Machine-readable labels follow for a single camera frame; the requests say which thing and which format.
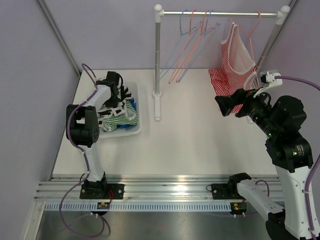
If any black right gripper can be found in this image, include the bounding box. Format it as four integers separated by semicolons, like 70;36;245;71
215;85;280;137

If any black white striped tank top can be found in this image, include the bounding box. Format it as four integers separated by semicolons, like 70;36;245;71
97;86;133;121

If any red white striped tank top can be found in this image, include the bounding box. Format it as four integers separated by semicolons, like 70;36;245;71
208;20;257;97

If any royal blue tank top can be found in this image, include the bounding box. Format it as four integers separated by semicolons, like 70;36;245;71
117;98;139;131

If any green white striped tank top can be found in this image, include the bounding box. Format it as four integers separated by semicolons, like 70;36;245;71
98;99;128;132

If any light blue wire hanger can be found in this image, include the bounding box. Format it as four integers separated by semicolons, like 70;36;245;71
159;9;202;80

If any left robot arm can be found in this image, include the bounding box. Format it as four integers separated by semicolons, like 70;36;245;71
66;71;123;200

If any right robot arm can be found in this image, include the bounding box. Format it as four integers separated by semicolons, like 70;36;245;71
215;89;320;240

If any white plastic perforated basket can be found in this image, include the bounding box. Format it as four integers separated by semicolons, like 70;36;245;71
97;81;142;139

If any white metal clothes rack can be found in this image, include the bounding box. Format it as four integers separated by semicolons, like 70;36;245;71
152;4;293;121

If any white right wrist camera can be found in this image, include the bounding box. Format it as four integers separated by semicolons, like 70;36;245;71
253;69;283;98

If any aluminium corner frame post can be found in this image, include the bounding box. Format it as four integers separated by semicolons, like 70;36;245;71
35;0;81;79

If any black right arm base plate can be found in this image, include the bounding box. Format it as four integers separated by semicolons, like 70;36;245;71
210;183;242;200

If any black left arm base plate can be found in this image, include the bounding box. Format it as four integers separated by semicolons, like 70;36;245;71
79;182;125;200

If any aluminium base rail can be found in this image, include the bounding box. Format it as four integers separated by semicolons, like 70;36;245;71
33;174;291;202

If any white slotted cable duct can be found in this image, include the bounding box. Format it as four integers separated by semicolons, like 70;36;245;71
43;202;233;212

